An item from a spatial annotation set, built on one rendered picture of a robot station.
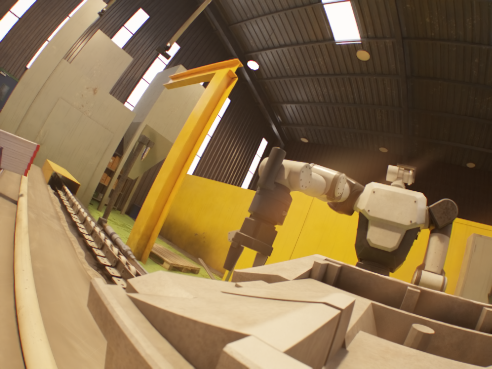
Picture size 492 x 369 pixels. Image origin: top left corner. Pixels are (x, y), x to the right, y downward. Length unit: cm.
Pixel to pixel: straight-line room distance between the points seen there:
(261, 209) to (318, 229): 209
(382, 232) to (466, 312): 57
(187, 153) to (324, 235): 258
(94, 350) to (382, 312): 38
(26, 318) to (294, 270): 35
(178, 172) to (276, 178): 355
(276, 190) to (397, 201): 53
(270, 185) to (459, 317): 45
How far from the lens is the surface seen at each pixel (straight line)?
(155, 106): 785
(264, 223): 55
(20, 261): 46
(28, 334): 31
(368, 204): 95
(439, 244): 100
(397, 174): 107
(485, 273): 236
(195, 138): 421
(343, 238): 252
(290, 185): 58
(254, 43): 1213
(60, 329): 39
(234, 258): 53
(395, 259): 92
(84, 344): 38
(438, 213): 102
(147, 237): 407
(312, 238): 261
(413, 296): 39
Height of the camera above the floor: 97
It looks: 13 degrees up
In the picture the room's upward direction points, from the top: 24 degrees clockwise
